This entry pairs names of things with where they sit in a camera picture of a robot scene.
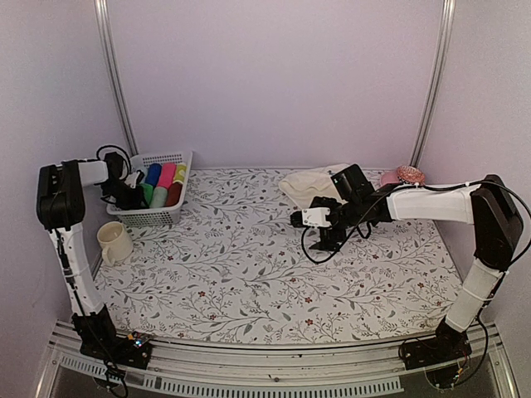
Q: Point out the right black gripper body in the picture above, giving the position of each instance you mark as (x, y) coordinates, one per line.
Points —
(326, 239)

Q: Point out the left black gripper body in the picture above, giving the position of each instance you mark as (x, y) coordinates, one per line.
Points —
(126, 197)

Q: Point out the cream white towel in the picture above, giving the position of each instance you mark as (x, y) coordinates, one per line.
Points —
(303, 186)

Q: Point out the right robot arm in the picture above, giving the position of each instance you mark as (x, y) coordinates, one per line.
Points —
(487, 205)

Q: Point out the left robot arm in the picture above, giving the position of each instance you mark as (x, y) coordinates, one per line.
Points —
(61, 211)

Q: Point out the sage green rolled towel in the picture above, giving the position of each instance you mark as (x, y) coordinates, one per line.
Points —
(159, 197)

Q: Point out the dark blue rolled towel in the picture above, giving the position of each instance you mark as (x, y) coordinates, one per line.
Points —
(153, 174)

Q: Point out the maroon rolled towel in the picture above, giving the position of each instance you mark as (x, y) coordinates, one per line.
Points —
(174, 193)

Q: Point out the pink rolled towel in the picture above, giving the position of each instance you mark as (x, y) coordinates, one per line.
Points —
(166, 175)

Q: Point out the white plastic basket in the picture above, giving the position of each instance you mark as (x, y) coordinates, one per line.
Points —
(158, 216)

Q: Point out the cream ceramic mug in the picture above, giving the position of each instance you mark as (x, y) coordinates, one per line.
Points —
(115, 243)

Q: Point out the yellow-green dotted rolled towel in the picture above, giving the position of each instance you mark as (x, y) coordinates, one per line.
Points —
(180, 173)

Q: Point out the pink plate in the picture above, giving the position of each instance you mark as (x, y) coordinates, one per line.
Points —
(389, 177)

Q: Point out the patterned small bowl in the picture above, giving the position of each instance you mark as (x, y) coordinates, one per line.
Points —
(410, 175)

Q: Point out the floral tablecloth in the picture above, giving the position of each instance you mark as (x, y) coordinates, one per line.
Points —
(234, 270)

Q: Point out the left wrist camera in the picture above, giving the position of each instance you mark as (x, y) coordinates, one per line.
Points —
(135, 178)

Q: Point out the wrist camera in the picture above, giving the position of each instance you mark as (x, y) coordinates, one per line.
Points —
(312, 217)
(135, 178)

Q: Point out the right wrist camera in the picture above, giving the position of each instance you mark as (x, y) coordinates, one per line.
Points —
(312, 217)

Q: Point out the front aluminium rail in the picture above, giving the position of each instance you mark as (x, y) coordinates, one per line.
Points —
(181, 368)

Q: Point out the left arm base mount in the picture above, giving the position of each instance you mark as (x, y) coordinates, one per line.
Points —
(118, 350)

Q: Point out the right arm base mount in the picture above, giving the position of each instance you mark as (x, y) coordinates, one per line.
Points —
(446, 346)

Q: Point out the left aluminium frame post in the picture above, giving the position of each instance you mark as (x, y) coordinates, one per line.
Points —
(106, 39)

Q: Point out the aluminium frame post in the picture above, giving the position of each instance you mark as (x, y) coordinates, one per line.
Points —
(442, 48)
(106, 39)

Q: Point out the right aluminium frame post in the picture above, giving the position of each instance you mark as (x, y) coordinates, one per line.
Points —
(442, 48)

